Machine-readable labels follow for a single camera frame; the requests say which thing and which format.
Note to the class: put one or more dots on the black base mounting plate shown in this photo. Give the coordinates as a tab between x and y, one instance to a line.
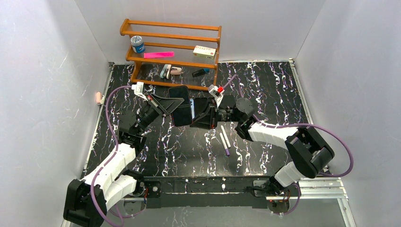
223	191

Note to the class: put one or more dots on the orange wooden shelf rack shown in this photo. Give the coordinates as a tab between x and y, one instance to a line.
180	39

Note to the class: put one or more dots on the aluminium front rail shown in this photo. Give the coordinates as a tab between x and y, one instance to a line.
318	188

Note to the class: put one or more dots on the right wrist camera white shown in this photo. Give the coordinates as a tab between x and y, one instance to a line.
217	93

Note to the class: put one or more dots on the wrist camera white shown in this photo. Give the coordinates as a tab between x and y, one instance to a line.
138	89
217	93

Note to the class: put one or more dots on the white purple marker left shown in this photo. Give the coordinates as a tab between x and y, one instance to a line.
224	144

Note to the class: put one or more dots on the blue white round jar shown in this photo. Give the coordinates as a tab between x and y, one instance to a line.
137	44

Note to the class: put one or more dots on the white red cardboard box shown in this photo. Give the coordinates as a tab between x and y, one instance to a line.
204	52

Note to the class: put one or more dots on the pink flat strip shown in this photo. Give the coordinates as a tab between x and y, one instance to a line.
152	55

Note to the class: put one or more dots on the pink wall clip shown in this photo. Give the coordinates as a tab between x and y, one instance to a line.
99	98

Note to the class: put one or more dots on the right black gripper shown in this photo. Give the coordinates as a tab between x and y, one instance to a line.
214	113

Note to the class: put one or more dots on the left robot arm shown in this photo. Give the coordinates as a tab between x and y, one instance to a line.
88	200

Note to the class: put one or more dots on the teal white stapler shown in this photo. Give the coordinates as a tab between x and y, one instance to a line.
165	73

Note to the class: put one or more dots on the purple phone black case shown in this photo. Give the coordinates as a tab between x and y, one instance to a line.
182	115

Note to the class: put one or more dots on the white purple marker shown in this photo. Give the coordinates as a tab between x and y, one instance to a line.
224	144
225	137

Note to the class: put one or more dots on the white purple marker right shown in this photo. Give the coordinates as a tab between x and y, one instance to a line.
225	137

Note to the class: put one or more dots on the light blue phone case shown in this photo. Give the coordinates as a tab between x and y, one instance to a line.
192	108

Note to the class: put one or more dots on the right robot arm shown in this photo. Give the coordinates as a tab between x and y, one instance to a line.
308	150

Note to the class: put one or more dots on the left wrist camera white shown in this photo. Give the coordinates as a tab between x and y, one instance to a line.
138	89

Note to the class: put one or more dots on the black marker blue cap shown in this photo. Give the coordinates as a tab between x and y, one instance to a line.
200	72

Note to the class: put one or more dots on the pink small stapler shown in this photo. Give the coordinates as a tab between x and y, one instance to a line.
176	71

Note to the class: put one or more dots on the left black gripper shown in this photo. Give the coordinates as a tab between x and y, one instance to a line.
159	106

